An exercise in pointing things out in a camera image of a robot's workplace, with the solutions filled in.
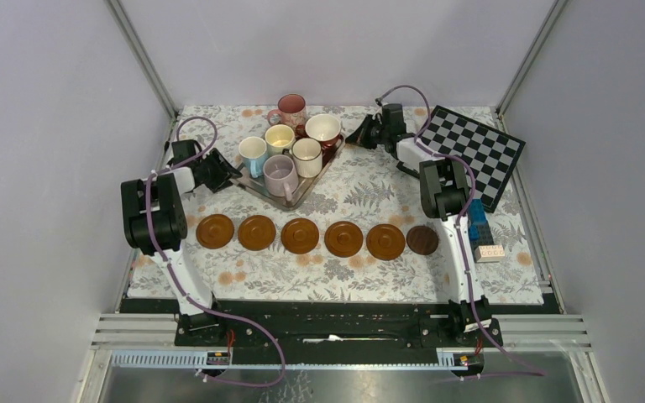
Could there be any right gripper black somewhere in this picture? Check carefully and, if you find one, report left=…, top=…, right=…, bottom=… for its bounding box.
left=344, top=116, right=387, bottom=151

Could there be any brown wooden coaster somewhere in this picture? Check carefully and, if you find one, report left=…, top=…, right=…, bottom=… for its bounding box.
left=365, top=223, right=406, bottom=260
left=324, top=221, right=364, bottom=258
left=281, top=217, right=319, bottom=254
left=238, top=215, right=276, bottom=251
left=196, top=214, right=234, bottom=249

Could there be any metal serving tray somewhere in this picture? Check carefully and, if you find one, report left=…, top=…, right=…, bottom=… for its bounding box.
left=231, top=134, right=345, bottom=211

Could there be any dark walnut round coaster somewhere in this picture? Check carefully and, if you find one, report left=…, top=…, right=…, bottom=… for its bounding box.
left=406, top=225, right=439, bottom=256

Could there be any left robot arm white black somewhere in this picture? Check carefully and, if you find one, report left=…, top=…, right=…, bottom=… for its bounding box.
left=120, top=140, right=241, bottom=316

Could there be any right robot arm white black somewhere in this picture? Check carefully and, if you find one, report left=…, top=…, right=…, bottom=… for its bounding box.
left=346, top=103, right=490, bottom=346

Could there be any white cup on red saucer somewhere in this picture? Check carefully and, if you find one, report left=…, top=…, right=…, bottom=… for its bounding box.
left=296, top=113, right=342, bottom=149

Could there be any light blue mug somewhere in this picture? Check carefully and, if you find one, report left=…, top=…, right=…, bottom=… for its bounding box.
left=239, top=136, right=268, bottom=179

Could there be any white ribbed mug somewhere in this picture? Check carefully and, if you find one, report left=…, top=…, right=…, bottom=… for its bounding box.
left=291, top=138, right=323, bottom=178

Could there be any lilac mug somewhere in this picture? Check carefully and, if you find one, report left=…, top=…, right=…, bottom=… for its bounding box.
left=264, top=154, right=299, bottom=202

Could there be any cream yellow mug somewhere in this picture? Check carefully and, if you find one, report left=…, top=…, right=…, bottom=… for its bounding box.
left=264, top=124, right=296, bottom=156

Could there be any pink mug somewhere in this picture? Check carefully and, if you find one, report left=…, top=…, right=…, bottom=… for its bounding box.
left=266, top=94, right=307, bottom=129

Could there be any black white chessboard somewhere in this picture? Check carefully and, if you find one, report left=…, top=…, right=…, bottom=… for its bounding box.
left=420, top=106, right=526, bottom=212

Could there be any blue toy brick stack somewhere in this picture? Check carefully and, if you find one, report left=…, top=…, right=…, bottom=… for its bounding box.
left=467, top=198, right=487, bottom=225

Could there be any dark grey brick baseplate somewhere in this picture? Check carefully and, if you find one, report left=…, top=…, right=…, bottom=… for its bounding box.
left=469, top=222, right=496, bottom=249

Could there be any white toy brick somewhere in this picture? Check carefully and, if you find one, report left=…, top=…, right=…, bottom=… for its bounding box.
left=474, top=244, right=506, bottom=263

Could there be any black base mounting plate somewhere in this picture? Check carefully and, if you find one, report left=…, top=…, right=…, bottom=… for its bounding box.
left=175, top=300, right=503, bottom=365

